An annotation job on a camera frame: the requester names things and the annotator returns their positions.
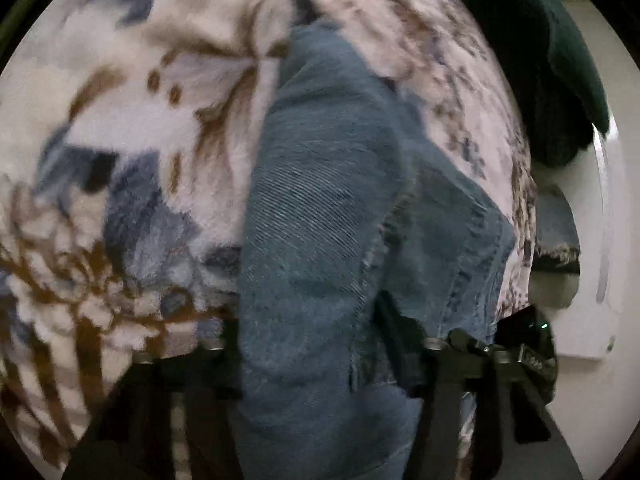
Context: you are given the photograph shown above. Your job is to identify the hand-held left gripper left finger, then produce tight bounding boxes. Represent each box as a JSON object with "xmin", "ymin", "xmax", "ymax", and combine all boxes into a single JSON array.
[{"xmin": 65, "ymin": 342, "xmax": 246, "ymax": 480}]

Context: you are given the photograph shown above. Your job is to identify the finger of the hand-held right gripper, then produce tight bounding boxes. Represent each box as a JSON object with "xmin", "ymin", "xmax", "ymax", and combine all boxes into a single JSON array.
[{"xmin": 447, "ymin": 327, "xmax": 501, "ymax": 361}]

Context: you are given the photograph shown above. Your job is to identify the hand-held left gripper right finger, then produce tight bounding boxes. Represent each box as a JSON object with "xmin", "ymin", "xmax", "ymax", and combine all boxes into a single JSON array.
[{"xmin": 375, "ymin": 292, "xmax": 553, "ymax": 480}]

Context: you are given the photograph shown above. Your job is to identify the blue denim pants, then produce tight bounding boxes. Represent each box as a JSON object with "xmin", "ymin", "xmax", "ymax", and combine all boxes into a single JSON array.
[{"xmin": 232, "ymin": 20, "xmax": 517, "ymax": 480}]

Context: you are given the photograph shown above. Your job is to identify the dark cloth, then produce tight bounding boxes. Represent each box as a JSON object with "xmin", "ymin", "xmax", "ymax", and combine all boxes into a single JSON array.
[{"xmin": 532, "ymin": 247, "xmax": 582, "ymax": 275}]

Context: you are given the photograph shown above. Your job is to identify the folded denim garment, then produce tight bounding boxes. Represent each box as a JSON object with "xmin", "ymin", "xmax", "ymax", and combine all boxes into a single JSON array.
[{"xmin": 535, "ymin": 185, "xmax": 581, "ymax": 256}]

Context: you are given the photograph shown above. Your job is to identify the floral bed blanket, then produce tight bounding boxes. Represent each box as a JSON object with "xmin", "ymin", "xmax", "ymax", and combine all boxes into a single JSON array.
[{"xmin": 0, "ymin": 0, "xmax": 538, "ymax": 480}]

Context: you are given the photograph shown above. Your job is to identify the dark green fleece blanket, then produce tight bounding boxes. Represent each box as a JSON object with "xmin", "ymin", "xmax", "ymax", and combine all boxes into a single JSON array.
[{"xmin": 432, "ymin": 0, "xmax": 611, "ymax": 170}]

